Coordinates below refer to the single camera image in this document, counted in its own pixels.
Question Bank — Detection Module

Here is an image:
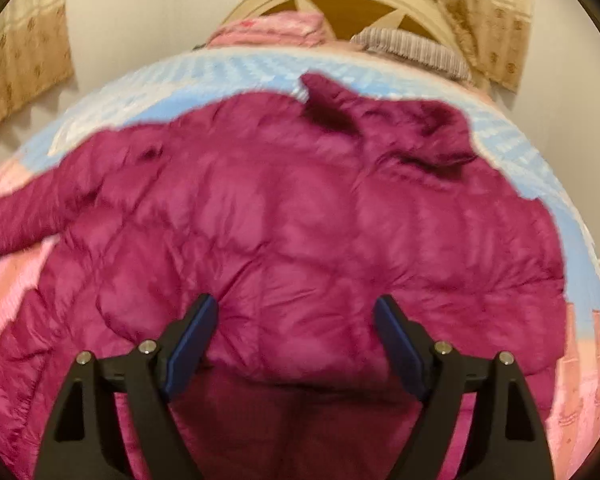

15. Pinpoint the blue and pink printed blanket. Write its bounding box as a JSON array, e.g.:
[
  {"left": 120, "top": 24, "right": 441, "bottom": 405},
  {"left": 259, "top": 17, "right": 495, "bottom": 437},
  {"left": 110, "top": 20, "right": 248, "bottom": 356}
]
[{"left": 0, "top": 45, "right": 600, "bottom": 480}]

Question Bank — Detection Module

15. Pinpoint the pink pillow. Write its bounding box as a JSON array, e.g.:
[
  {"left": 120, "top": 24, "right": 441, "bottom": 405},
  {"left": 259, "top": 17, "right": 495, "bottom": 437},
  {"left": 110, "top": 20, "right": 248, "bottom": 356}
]
[{"left": 207, "top": 10, "right": 339, "bottom": 49}]

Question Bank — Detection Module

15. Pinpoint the magenta puffer jacket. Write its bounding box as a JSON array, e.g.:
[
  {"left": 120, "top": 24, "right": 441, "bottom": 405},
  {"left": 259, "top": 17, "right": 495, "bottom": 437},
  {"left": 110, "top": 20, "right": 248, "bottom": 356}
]
[{"left": 0, "top": 72, "right": 569, "bottom": 480}]

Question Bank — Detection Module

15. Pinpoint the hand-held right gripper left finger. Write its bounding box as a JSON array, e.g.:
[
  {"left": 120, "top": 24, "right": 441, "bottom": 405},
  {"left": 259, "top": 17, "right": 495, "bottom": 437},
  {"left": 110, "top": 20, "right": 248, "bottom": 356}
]
[{"left": 32, "top": 294, "right": 219, "bottom": 480}]

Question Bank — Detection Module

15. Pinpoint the beige patterned curtain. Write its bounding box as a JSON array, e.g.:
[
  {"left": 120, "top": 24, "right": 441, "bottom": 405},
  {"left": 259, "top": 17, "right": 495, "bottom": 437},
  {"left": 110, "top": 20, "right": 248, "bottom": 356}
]
[
  {"left": 0, "top": 0, "right": 75, "bottom": 142},
  {"left": 317, "top": 0, "right": 537, "bottom": 92}
]

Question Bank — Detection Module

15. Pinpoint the grey striped pillow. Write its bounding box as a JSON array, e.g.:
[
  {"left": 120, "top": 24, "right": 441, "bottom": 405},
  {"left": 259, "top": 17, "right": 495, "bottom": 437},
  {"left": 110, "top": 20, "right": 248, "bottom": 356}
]
[{"left": 350, "top": 27, "right": 477, "bottom": 84}]

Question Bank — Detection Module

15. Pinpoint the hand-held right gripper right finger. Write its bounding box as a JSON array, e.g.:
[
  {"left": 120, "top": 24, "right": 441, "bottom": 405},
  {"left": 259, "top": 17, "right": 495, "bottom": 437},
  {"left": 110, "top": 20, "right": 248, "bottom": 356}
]
[{"left": 372, "top": 294, "right": 554, "bottom": 480}]

